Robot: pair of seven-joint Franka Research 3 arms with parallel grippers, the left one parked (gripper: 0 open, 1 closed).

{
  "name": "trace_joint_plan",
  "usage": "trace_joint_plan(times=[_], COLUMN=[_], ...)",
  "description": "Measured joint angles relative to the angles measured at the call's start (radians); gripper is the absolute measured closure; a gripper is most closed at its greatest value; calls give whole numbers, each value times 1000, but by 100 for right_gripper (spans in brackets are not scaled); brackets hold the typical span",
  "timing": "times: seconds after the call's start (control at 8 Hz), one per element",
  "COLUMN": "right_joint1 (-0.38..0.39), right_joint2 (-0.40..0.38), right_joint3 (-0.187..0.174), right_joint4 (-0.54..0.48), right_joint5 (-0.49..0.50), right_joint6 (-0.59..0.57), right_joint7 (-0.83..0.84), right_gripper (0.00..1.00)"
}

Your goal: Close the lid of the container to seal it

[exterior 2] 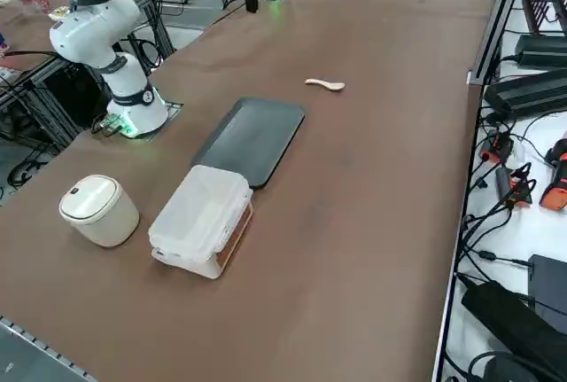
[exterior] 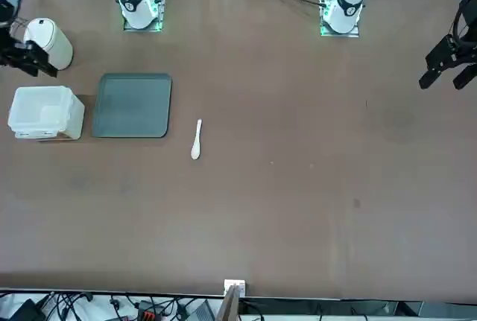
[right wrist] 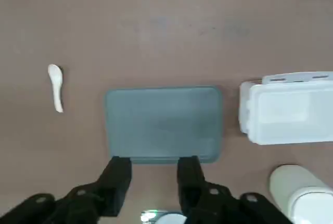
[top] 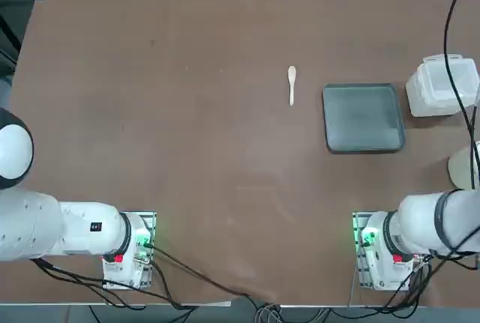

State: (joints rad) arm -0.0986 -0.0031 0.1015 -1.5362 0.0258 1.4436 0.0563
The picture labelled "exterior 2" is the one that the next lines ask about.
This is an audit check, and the translucent container lid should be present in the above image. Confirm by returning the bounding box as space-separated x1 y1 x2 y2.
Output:
148 164 253 263

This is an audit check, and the translucent plastic container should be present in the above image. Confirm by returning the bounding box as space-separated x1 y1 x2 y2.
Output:
150 198 255 280

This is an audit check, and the small white spoon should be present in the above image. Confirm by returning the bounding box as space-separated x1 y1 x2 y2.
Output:
304 77 346 93

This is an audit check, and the dark grey rectangular tray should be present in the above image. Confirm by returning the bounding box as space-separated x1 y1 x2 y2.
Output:
190 97 307 191

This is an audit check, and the white round trash can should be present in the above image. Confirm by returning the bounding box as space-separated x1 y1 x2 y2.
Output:
58 174 141 249

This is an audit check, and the black router with antennas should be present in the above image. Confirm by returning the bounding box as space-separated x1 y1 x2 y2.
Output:
521 0 567 37

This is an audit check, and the orange and black device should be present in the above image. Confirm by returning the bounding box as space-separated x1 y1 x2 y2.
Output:
539 136 567 213

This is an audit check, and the black flat box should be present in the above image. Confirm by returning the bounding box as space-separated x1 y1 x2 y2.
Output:
528 253 567 312

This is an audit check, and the large black power adapter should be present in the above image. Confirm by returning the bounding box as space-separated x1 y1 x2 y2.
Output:
460 282 567 382

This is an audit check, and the aluminium frame rail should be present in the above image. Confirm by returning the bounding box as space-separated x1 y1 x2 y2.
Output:
467 0 532 86

